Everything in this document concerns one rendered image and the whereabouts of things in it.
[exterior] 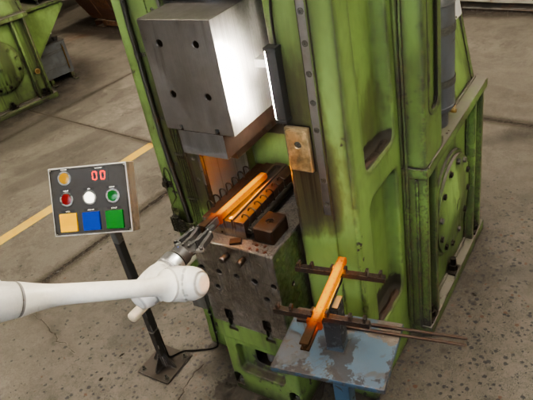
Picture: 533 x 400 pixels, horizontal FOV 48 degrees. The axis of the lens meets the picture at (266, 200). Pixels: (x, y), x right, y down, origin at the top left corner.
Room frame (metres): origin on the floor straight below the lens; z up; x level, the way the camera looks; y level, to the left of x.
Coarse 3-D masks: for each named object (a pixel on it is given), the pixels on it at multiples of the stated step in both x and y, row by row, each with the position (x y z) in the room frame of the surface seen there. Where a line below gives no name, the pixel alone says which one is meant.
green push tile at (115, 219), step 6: (108, 210) 2.04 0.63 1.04; (114, 210) 2.04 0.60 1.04; (120, 210) 2.03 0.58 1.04; (108, 216) 2.03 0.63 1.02; (114, 216) 2.02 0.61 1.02; (120, 216) 2.02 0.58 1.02; (108, 222) 2.02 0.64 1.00; (114, 222) 2.01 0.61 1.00; (120, 222) 2.01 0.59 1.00; (108, 228) 2.01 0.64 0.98; (114, 228) 2.00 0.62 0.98
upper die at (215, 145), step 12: (264, 120) 2.04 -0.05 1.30; (180, 132) 1.95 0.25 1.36; (192, 132) 1.92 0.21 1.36; (240, 132) 1.92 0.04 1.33; (252, 132) 1.97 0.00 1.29; (192, 144) 1.93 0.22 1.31; (204, 144) 1.89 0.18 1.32; (216, 144) 1.86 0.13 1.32; (228, 144) 1.85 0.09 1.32; (240, 144) 1.90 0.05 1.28; (216, 156) 1.87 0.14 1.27; (228, 156) 1.84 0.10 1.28
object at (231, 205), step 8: (256, 176) 2.08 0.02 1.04; (264, 176) 2.08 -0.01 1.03; (248, 184) 2.03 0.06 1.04; (256, 184) 2.03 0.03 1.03; (240, 192) 1.98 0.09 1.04; (248, 192) 1.99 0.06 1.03; (232, 200) 1.93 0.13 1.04; (240, 200) 1.94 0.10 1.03; (224, 208) 1.88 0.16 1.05; (232, 208) 1.90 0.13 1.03; (216, 216) 1.82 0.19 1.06; (224, 216) 1.86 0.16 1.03; (200, 224) 1.79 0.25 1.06; (208, 224) 1.79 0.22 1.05
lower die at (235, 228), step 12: (252, 168) 2.25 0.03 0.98; (264, 168) 2.21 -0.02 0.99; (288, 168) 2.17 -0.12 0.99; (240, 180) 2.17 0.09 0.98; (276, 180) 2.10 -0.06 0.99; (288, 180) 2.11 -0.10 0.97; (228, 192) 2.10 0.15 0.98; (264, 192) 2.02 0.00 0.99; (276, 192) 2.03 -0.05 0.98; (216, 204) 2.03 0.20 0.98; (252, 204) 1.95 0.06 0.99; (264, 204) 1.96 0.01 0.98; (204, 216) 1.96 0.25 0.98; (240, 216) 1.89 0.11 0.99; (252, 216) 1.89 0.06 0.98; (216, 228) 1.92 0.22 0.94; (228, 228) 1.88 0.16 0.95; (240, 228) 1.85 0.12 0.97
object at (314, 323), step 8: (336, 264) 1.55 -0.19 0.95; (344, 264) 1.56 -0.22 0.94; (336, 272) 1.51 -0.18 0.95; (328, 280) 1.48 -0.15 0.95; (336, 280) 1.48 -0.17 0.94; (328, 288) 1.44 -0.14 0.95; (320, 296) 1.41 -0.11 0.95; (328, 296) 1.41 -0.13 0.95; (320, 304) 1.38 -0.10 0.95; (328, 304) 1.39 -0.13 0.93; (320, 312) 1.35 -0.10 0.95; (312, 320) 1.31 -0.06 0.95; (320, 320) 1.31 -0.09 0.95; (312, 328) 1.28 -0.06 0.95; (320, 328) 1.30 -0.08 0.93; (304, 336) 1.26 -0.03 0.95; (312, 336) 1.25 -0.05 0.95; (304, 344) 1.23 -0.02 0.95
